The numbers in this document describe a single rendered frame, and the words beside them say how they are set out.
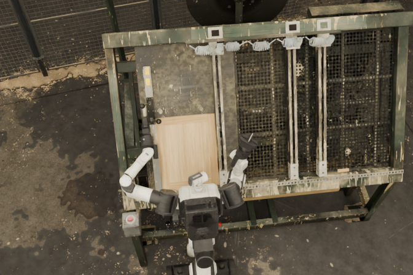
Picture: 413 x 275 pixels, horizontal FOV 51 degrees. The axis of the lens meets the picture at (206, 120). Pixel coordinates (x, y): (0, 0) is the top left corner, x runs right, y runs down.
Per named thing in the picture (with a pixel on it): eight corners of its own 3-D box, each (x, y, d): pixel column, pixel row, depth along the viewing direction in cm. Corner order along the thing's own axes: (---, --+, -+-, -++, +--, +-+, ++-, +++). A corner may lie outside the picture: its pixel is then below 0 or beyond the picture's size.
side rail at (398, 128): (386, 164, 355) (393, 168, 344) (391, 26, 329) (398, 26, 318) (396, 162, 356) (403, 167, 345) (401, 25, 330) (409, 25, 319)
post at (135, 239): (140, 267, 386) (129, 233, 326) (140, 260, 390) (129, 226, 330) (147, 266, 387) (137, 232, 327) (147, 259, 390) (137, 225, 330)
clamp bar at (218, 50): (216, 183, 338) (220, 196, 314) (206, 27, 309) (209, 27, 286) (229, 182, 338) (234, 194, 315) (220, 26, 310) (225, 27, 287)
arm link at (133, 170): (135, 166, 301) (116, 186, 292) (133, 159, 292) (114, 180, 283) (147, 174, 297) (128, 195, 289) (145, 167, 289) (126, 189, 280)
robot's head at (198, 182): (208, 185, 283) (208, 174, 278) (195, 191, 277) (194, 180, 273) (202, 180, 287) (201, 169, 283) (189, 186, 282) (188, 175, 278)
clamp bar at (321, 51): (313, 174, 344) (324, 185, 321) (311, 19, 316) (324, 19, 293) (326, 172, 345) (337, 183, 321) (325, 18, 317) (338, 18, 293)
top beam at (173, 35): (104, 48, 306) (102, 48, 296) (102, 33, 304) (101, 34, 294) (405, 25, 324) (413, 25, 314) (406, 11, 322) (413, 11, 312)
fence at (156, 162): (155, 190, 334) (155, 192, 330) (143, 66, 312) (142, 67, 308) (162, 189, 334) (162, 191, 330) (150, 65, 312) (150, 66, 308)
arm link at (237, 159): (252, 153, 286) (246, 164, 294) (241, 142, 291) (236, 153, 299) (240, 161, 280) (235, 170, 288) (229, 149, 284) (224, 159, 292)
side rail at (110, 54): (123, 190, 338) (122, 196, 327) (106, 47, 312) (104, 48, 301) (131, 189, 338) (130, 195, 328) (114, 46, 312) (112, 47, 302)
